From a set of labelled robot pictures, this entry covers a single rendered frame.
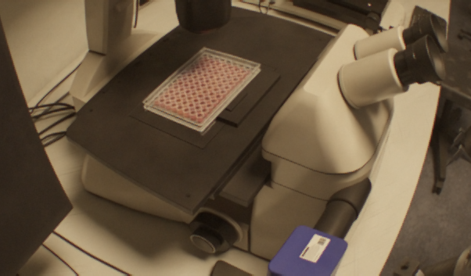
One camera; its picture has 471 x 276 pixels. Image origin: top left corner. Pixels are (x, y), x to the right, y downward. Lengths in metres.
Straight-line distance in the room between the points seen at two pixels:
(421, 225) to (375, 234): 1.01
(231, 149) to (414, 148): 0.44
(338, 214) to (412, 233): 1.22
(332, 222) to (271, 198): 0.11
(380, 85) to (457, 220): 1.41
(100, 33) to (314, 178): 0.37
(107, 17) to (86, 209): 0.32
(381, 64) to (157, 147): 0.27
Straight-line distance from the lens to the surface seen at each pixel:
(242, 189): 0.49
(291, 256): 0.41
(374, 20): 0.99
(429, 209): 1.75
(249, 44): 0.65
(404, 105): 0.93
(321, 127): 0.42
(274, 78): 0.58
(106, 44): 0.67
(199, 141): 0.51
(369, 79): 0.42
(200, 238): 0.59
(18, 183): 0.45
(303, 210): 0.51
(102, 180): 0.72
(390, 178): 0.77
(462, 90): 1.60
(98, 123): 0.56
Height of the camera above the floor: 1.31
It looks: 43 degrees down
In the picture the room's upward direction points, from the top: 4 degrees counter-clockwise
